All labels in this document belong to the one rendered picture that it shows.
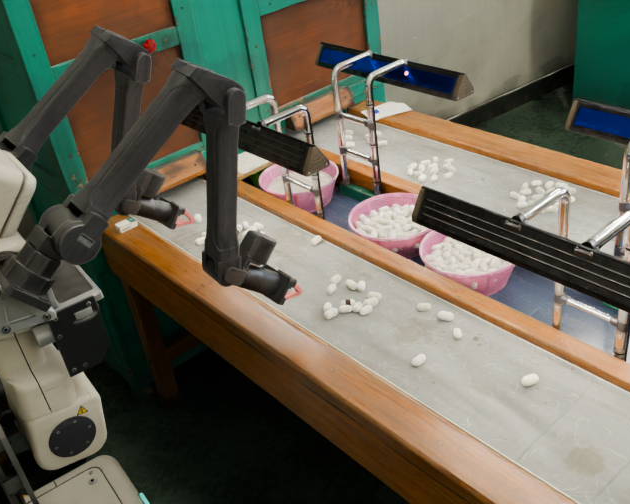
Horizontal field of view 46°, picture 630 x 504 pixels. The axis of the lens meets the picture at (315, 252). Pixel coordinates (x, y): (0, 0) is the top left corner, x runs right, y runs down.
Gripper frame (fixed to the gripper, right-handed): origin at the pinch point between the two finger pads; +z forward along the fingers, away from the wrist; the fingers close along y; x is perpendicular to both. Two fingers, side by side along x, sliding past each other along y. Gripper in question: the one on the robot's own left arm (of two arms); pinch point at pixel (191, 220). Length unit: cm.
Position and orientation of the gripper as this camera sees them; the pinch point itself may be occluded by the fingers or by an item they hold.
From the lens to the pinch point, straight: 214.1
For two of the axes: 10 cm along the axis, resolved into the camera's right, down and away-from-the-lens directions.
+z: 6.6, 2.0, 7.2
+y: -6.5, -3.3, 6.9
